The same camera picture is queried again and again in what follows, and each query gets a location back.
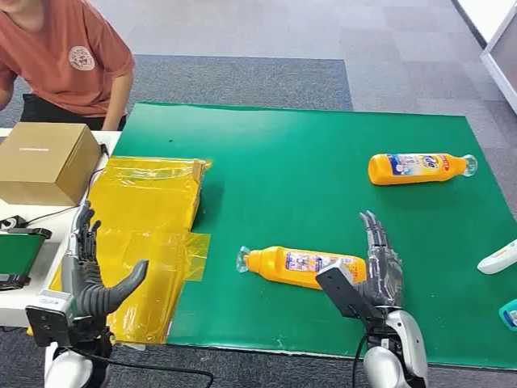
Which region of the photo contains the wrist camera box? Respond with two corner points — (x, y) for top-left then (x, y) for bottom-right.
(315, 259), (386, 323)
(25, 289), (78, 348)

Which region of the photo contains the white plastic bottle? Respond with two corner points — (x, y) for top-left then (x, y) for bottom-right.
(477, 239), (517, 276)

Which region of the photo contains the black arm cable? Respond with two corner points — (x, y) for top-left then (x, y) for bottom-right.
(60, 347), (214, 388)
(351, 334), (369, 388)

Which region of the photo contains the yellow translucent plastic sheet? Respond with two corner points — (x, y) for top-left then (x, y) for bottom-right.
(26, 227), (211, 345)

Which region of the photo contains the green table mat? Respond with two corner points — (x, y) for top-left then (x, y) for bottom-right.
(112, 101), (517, 370)

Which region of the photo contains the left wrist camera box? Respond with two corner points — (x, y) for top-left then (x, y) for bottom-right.
(25, 289), (78, 348)

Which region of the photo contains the brown cardboard box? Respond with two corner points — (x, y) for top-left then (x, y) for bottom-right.
(0, 121), (103, 208)

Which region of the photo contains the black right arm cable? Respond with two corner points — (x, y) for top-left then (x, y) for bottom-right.
(351, 334), (369, 388)

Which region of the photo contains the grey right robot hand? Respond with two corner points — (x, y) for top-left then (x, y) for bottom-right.
(355, 210), (405, 311)

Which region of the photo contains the green and black device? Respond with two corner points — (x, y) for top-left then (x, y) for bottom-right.
(0, 215), (53, 293)

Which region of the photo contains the thin black table cable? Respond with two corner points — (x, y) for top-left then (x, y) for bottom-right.
(22, 142), (110, 226)

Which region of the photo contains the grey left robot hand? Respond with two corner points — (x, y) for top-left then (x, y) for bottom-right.
(60, 200), (149, 318)

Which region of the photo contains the white framed panel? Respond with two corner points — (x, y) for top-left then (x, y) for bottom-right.
(480, 4), (517, 116)

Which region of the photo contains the person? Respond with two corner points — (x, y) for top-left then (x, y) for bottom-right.
(0, 0), (136, 133)

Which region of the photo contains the orange bottle with white label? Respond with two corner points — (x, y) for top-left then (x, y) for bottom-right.
(236, 245), (368, 291)

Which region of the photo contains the teal plastic container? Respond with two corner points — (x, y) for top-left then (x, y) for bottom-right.
(498, 298), (517, 333)

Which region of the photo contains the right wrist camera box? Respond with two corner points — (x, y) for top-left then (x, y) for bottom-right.
(315, 259), (386, 323)

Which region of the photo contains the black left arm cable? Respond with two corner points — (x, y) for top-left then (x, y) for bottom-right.
(60, 347), (214, 388)

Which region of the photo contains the orange bottle with blue label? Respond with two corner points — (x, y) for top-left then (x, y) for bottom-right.
(367, 152), (479, 187)

